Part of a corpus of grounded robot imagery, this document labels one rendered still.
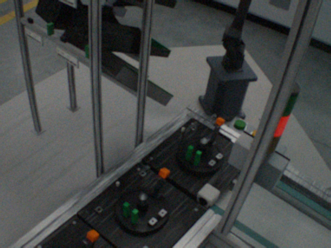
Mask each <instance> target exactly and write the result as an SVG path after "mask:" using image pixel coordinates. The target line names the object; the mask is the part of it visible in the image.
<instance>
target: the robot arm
mask: <svg viewBox="0 0 331 248"><path fill-rule="evenodd" d="M251 2H252V0H240V1H239V4H238V7H237V11H236V14H235V17H234V18H235V19H234V20H233V23H232V24H231V25H229V24H227V25H226V28H225V31H224V33H223V37H222V40H221V41H223V44H222V45H223V48H224V49H225V50H226V51H225V55H224V56H223V60H222V61H221V64H222V65H223V67H224V69H225V70H226V72H227V73H234V72H244V71H243V69H242V65H243V62H244V58H245V54H244V51H245V47H246V44H245V42H244V41H243V40H242V30H243V25H244V22H245V18H246V16H247V14H248V10H249V8H250V4H251ZM112 5H113V7H115V6H134V5H133V4H130V3H127V2H125V1H123V0H117V1H116V2H114V3H113V4H112Z"/></svg>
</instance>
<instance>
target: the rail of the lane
mask: <svg viewBox="0 0 331 248"><path fill-rule="evenodd" d="M182 111H183V112H185V113H186V116H188V115H189V116H191V117H193V119H194V120H195V121H197V122H199V123H200V124H202V125H203V126H205V127H207V128H209V129H210V130H212V131H213V130H214V128H215V127H214V126H213V124H215V122H216V120H214V119H213V118H211V117H210V116H208V115H206V114H205V113H204V112H202V111H201V110H199V109H197V108H195V107H193V106H191V105H188V106H187V107H185V108H184V109H183V110H182ZM218 135H220V136H221V137H222V138H224V139H226V140H227V141H229V142H231V143H232V144H234V142H235V140H236V139H237V138H238V137H239V136H240V134H239V133H237V132H235V131H234V130H232V129H230V128H228V127H227V126H225V125H222V126H221V127H220V129H219V132H218Z"/></svg>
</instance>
